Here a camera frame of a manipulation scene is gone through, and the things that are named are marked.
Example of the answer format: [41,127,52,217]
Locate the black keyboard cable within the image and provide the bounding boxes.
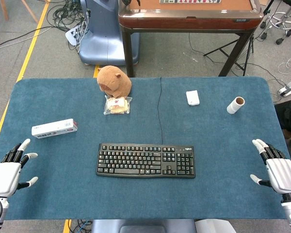
[157,77,164,145]

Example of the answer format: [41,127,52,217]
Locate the black swivel stool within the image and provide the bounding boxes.
[260,0,291,45]

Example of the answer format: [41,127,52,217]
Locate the black logitech keyboard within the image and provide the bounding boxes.
[96,142,196,179]

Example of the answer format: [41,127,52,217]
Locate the black tripod stand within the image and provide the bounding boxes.
[203,36,255,76]

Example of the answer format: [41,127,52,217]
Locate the black bag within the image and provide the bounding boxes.
[274,98,291,146]

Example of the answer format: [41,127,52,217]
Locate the white chair wooden legs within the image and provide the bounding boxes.
[0,0,39,24]

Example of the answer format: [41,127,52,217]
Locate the brown mahjong table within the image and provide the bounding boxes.
[118,0,264,78]

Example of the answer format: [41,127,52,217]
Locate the bagged sandwich bread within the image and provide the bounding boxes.
[103,95,133,116]

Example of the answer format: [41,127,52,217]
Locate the black cable tangle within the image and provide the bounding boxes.
[47,0,88,32]

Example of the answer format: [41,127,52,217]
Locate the small white box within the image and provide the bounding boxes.
[186,90,200,106]

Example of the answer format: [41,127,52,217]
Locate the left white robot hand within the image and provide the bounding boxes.
[0,138,39,198]

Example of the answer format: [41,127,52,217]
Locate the white pink toothpaste box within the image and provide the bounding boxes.
[31,118,78,139]

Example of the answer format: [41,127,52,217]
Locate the blue table mat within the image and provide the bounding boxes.
[0,77,291,220]

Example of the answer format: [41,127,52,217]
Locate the white cardboard paper roll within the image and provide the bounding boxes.
[226,96,246,115]

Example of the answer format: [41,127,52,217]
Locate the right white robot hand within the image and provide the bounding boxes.
[250,138,291,195]

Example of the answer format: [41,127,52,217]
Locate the white power strip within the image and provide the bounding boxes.
[65,21,88,46]
[277,80,291,97]

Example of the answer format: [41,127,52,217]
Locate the black floor cable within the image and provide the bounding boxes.
[188,33,283,82]

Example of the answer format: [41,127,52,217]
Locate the face-up mahjong tile row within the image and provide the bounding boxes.
[159,0,221,4]

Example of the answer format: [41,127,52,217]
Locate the brown capybara plush toy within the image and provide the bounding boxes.
[97,65,132,97]

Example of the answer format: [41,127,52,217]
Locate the grey robot torso base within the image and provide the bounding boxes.
[91,219,238,233]

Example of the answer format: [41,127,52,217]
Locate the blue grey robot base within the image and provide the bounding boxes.
[78,0,140,66]

